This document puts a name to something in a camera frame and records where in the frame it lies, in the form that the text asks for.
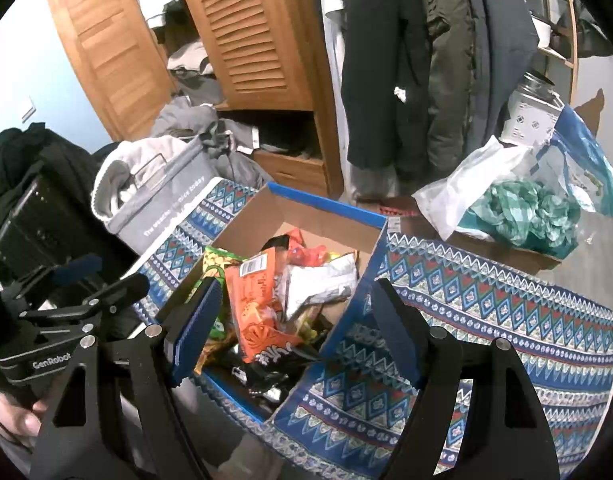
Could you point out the wooden shelf unit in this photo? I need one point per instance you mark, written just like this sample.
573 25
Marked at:
571 35

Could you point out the blue patterned tablecloth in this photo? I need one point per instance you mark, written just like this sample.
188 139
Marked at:
486 310

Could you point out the orange black snack packet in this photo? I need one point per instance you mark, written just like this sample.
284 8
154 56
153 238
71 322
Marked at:
256 310

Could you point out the louvered wooden wardrobe door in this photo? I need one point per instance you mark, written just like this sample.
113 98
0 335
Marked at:
246 35

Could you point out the white plastic bag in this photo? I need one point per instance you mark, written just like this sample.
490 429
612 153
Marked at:
466 180

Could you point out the teal green crumpled cloth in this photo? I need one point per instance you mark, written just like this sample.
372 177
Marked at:
526 215

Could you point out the grey hanging garment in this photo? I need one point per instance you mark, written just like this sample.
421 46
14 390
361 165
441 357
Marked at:
376 182

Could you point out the white orange snack packet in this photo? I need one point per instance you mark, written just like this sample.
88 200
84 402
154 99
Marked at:
316 285

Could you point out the person's left hand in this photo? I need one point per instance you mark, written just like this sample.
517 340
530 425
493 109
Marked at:
11 417

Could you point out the light switch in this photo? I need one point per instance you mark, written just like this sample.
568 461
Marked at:
29 110

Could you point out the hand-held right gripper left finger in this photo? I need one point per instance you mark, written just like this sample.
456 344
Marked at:
196 330

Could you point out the blue cardboard box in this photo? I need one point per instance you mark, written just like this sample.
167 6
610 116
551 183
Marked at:
306 210

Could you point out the blue plastic bag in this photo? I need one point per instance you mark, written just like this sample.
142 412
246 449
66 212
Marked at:
586 160

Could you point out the grey clothes pile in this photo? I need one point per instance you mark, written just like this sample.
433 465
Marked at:
186 120

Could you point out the grey backpack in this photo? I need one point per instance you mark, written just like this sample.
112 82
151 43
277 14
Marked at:
586 25

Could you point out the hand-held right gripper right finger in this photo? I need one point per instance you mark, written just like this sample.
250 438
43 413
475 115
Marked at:
396 330

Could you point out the wooden wardrobe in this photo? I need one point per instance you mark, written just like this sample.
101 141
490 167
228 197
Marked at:
296 170

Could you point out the grey blue coat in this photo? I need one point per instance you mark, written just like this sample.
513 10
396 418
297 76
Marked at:
501 60

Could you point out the metal pot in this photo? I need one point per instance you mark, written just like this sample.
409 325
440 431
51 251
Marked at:
541 30

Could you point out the green nut snack packet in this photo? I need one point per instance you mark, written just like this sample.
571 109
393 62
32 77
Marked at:
216 260

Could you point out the white fleece garment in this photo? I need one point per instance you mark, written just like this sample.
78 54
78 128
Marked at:
116 170

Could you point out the black jacket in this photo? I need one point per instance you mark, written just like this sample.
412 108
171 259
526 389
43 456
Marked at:
36 145

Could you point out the stacked folded clothes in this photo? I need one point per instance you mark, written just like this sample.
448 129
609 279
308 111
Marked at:
189 62

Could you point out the brown cardboard box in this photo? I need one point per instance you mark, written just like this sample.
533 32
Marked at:
436 250

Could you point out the plain orange snack packet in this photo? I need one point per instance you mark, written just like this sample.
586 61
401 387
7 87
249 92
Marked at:
306 255

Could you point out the panelled wooden room door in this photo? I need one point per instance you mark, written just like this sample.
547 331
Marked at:
106 35

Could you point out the black coat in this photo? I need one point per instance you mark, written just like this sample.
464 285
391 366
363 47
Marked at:
386 60

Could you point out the black ribbed case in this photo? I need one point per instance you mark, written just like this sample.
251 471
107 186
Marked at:
36 220

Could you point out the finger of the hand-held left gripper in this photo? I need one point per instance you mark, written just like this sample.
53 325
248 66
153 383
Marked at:
79 267
121 290

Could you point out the grey laundry basket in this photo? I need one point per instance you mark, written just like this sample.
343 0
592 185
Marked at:
171 200

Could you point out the olive green coat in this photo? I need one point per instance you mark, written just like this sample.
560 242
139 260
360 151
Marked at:
451 110

